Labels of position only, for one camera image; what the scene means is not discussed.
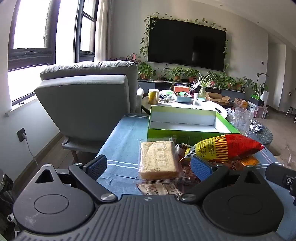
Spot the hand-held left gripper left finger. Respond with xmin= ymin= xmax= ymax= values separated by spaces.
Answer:
xmin=28 ymin=155 xmax=118 ymax=205

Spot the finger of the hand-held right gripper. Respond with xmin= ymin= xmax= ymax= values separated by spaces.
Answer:
xmin=265 ymin=163 xmax=296 ymax=207

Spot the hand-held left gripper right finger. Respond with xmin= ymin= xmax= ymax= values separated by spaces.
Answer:
xmin=179 ymin=156 xmax=273 ymax=204

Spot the brown and white snack packet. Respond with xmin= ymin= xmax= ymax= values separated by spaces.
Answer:
xmin=175 ymin=143 xmax=193 ymax=161

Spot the red and yellow snack bag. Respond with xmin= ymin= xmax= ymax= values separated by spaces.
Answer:
xmin=178 ymin=134 xmax=265 ymax=163

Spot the orange snack packet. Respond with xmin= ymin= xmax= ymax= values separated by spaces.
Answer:
xmin=229 ymin=156 xmax=259 ymax=171

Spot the sliced bread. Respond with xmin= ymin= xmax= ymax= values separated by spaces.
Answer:
xmin=138 ymin=137 xmax=190 ymax=186

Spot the white printed snack packet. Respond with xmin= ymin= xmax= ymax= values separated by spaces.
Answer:
xmin=136 ymin=183 xmax=184 ymax=201

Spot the green cardboard box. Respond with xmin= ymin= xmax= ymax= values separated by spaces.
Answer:
xmin=147 ymin=105 xmax=241 ymax=145

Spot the clear plastic bag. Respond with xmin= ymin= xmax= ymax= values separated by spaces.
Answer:
xmin=277 ymin=143 xmax=296 ymax=168

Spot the blue striped tablecloth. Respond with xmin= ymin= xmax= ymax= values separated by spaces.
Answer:
xmin=95 ymin=114 xmax=294 ymax=207

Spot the dark marble round table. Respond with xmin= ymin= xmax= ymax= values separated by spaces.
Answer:
xmin=253 ymin=118 xmax=274 ymax=146

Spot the grey armchair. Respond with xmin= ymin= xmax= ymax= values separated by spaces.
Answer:
xmin=34 ymin=60 xmax=144 ymax=163

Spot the white round table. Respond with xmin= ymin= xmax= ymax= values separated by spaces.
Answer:
xmin=142 ymin=95 xmax=229 ymax=116

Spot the clear glass pitcher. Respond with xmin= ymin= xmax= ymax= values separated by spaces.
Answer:
xmin=232 ymin=108 xmax=257 ymax=136

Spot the dining chair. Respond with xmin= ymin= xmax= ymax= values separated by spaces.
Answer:
xmin=285 ymin=88 xmax=296 ymax=123

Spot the clear storage box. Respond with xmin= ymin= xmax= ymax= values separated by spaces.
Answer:
xmin=247 ymin=101 xmax=268 ymax=118

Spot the open cardboard box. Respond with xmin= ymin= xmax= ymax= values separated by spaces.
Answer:
xmin=206 ymin=91 xmax=231 ymax=105

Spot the blue plastic basket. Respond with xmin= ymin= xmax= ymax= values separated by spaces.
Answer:
xmin=173 ymin=93 xmax=193 ymax=103

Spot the brown gift bag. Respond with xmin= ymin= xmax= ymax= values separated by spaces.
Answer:
xmin=233 ymin=98 xmax=249 ymax=110

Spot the spider plant in glass vase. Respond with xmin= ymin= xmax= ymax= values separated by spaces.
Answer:
xmin=195 ymin=74 xmax=216 ymax=99

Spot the green and black box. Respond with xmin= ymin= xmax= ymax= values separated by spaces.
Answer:
xmin=250 ymin=95 xmax=266 ymax=107

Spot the grey television cabinet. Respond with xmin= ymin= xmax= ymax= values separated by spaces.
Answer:
xmin=137 ymin=80 xmax=246 ymax=100

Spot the tall plant in white pot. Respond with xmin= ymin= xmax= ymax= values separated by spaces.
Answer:
xmin=245 ymin=73 xmax=270 ymax=102

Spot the orange box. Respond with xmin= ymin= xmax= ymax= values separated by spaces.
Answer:
xmin=173 ymin=85 xmax=191 ymax=93

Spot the yellow tin can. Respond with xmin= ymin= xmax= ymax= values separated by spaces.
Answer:
xmin=148 ymin=89 xmax=160 ymax=105

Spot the green potted plant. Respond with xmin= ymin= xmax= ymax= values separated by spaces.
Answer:
xmin=138 ymin=62 xmax=156 ymax=80
xmin=166 ymin=67 xmax=185 ymax=82
xmin=183 ymin=68 xmax=200 ymax=83
xmin=231 ymin=76 xmax=246 ymax=91
xmin=208 ymin=72 xmax=232 ymax=90

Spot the black framed window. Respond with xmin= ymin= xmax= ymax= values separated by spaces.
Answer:
xmin=7 ymin=0 xmax=57 ymax=108
xmin=73 ymin=0 xmax=100 ymax=63

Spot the red flower decoration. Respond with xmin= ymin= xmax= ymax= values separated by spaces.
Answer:
xmin=126 ymin=53 xmax=139 ymax=66

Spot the green hanging vine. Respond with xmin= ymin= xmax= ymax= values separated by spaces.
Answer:
xmin=139 ymin=13 xmax=229 ymax=70

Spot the beige curtain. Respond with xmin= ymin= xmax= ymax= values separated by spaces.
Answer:
xmin=95 ymin=0 xmax=116 ymax=62

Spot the white power cable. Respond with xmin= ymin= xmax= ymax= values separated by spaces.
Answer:
xmin=24 ymin=137 xmax=38 ymax=167

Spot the black wall socket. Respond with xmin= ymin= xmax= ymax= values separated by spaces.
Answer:
xmin=17 ymin=127 xmax=28 ymax=142

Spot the black wall television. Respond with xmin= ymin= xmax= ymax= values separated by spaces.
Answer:
xmin=147 ymin=18 xmax=226 ymax=72

